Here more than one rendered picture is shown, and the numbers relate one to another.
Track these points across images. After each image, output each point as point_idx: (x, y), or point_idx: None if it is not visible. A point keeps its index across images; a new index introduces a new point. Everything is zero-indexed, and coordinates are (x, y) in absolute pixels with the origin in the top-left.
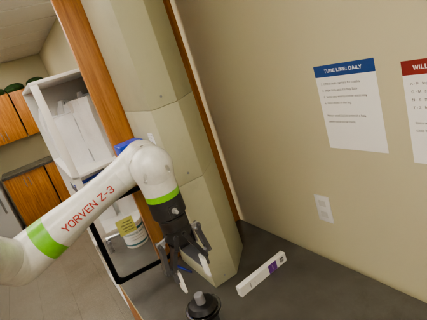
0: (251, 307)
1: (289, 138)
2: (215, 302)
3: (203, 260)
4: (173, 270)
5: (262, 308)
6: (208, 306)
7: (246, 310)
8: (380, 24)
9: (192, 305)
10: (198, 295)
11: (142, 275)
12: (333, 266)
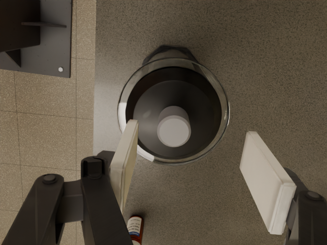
0: (306, 13)
1: None
2: (201, 148)
3: (263, 220)
4: (82, 229)
5: (314, 39)
6: (176, 154)
7: (293, 11)
8: None
9: (147, 108)
10: (171, 139)
11: None
12: None
